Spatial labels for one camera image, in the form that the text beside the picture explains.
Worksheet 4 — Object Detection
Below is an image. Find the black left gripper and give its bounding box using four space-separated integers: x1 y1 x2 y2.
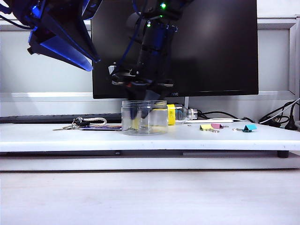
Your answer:
14 0 101 71

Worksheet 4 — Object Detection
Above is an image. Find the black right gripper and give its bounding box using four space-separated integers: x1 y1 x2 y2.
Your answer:
109 63 174 119

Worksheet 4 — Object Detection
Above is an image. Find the round transparent plastic box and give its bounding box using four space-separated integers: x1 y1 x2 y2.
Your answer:
121 100 169 136

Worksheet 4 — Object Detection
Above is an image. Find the white desk riser board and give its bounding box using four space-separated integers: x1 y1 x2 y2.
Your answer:
0 122 300 153

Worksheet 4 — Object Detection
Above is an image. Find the bunch of metal keys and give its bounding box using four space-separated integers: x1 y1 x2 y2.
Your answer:
53 117 83 131

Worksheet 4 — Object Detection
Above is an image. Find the black keyboard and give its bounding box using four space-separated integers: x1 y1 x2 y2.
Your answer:
0 113 122 124

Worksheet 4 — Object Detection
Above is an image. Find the black computer monitor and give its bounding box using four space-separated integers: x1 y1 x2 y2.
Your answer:
91 0 259 99

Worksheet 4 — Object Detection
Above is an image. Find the teal binder clip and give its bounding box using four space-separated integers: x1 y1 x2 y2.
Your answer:
232 125 256 134

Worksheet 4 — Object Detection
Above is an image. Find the black power plug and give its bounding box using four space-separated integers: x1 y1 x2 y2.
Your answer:
285 110 298 130

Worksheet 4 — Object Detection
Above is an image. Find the white rope lanyard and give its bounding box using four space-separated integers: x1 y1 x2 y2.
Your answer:
89 118 108 126

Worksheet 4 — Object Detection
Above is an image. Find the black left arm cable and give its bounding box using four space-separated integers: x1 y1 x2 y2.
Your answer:
0 14 32 30

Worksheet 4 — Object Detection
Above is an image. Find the thin black monitor cable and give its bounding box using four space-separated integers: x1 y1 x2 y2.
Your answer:
199 111 255 123

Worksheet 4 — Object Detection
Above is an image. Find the white cable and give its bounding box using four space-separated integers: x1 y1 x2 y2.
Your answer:
260 98 300 124

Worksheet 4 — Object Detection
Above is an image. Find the black power cable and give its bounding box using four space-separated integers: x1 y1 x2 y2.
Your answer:
259 100 300 125

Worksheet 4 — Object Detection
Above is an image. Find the aluminium partition post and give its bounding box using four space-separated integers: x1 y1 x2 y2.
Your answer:
288 14 300 99

